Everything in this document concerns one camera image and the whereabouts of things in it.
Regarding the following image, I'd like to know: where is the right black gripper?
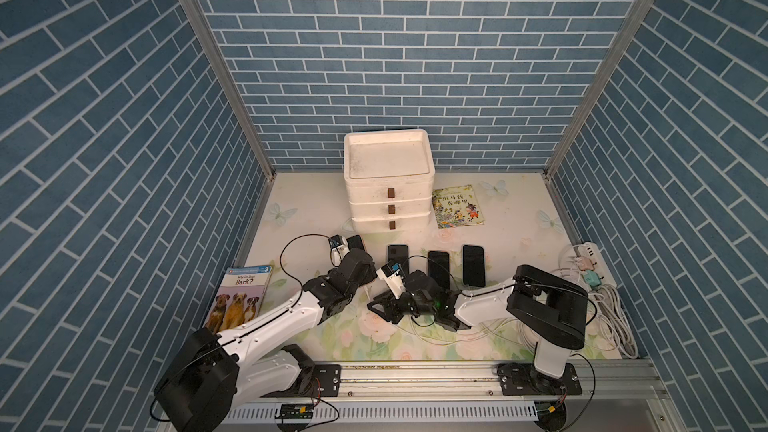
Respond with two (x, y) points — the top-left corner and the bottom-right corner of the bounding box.
(366, 286), (437, 323)

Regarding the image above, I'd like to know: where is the phone with red case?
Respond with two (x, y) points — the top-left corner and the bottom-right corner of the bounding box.
(427, 251), (452, 290)

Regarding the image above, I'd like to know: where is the phone with pale green case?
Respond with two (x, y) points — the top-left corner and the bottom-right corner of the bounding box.
(462, 245), (486, 288)

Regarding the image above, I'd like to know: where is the phone with orange case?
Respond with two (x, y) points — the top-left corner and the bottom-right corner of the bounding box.
(347, 235), (365, 251)

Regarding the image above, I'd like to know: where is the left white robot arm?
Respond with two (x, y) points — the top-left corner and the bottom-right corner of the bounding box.
(153, 249), (376, 431)

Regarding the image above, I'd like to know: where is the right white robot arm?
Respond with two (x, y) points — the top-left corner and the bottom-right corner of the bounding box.
(367, 265), (590, 379)

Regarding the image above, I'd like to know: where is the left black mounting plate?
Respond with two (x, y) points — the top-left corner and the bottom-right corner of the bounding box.
(263, 363), (342, 398)

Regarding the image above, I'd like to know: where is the black mounting plate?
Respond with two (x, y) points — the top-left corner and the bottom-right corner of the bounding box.
(263, 363), (342, 398)
(496, 362), (583, 397)

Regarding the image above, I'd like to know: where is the dog cover book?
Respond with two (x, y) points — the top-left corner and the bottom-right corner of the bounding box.
(204, 265), (273, 334)

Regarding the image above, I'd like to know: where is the colourful cartoon picture book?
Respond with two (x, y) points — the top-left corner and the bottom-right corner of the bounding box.
(432, 185), (485, 229)

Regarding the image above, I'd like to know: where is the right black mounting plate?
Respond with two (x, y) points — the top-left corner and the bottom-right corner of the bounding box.
(496, 362), (583, 397)

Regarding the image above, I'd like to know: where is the white three-drawer storage box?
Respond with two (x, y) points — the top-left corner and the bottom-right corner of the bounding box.
(344, 129), (435, 234)

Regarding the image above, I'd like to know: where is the small green circuit board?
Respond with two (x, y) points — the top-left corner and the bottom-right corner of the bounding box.
(275, 403), (314, 422)

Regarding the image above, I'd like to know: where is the white power strip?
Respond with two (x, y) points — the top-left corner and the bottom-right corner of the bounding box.
(574, 242), (617, 286)

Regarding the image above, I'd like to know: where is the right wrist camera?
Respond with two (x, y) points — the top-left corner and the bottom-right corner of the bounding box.
(376, 261), (407, 299)

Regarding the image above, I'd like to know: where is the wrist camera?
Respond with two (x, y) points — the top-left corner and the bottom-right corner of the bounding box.
(376, 261), (407, 299)
(328, 235), (349, 266)

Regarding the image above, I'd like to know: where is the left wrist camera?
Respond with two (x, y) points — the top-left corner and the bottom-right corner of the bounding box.
(328, 235), (349, 266)

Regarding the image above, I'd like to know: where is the bundle of white cables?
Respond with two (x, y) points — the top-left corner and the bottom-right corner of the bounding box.
(359, 244), (638, 361)

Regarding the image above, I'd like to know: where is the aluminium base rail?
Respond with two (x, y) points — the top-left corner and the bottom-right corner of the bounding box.
(213, 357), (684, 431)

